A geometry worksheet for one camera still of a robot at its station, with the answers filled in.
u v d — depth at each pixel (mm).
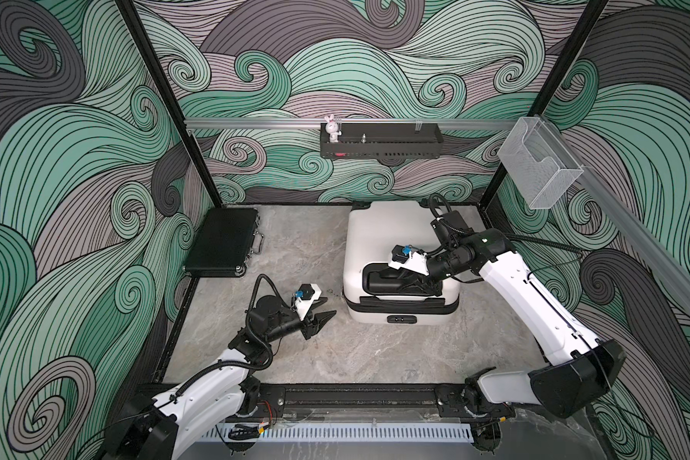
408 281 656
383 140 951
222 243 1018
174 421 425
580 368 373
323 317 712
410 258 598
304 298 660
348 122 947
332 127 879
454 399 731
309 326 677
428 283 612
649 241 579
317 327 700
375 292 709
